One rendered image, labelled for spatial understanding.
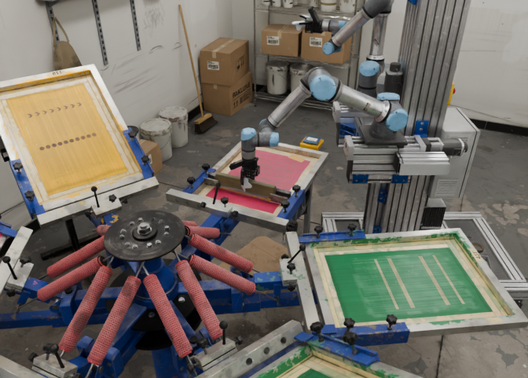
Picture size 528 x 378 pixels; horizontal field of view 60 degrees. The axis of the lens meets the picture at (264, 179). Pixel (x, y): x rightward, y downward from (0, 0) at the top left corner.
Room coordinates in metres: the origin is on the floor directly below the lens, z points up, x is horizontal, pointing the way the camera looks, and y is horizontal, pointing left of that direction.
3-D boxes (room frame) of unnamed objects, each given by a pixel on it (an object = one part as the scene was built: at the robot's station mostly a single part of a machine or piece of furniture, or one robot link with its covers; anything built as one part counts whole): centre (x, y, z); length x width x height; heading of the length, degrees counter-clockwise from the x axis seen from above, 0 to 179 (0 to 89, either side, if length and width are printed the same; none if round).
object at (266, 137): (2.14, -0.02, 1.30); 0.11 x 0.11 x 0.08; 3
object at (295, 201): (1.98, -0.14, 0.97); 0.30 x 0.05 x 0.07; 156
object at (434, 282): (1.44, -0.46, 1.05); 1.08 x 0.61 x 0.23; 96
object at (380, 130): (2.29, -0.66, 1.31); 0.15 x 0.15 x 0.10
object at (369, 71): (2.79, -0.66, 1.42); 0.13 x 0.12 x 0.14; 154
